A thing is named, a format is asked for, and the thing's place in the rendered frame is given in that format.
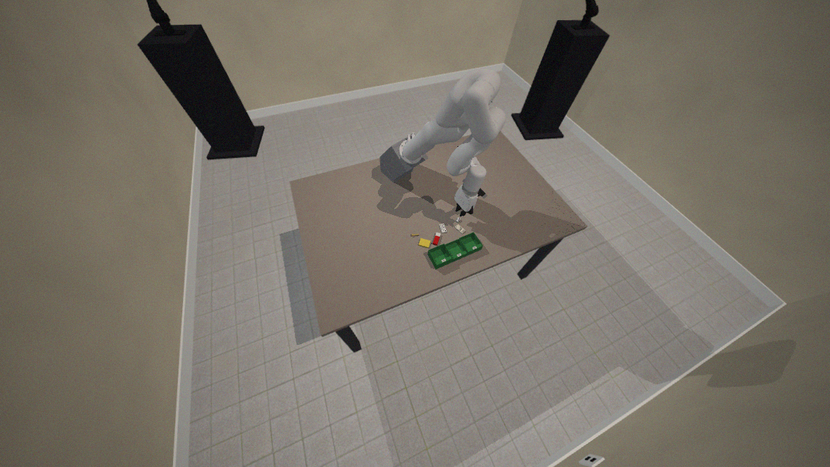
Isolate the green rack of bins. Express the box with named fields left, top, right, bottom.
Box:
left=427, top=232, right=483, bottom=269

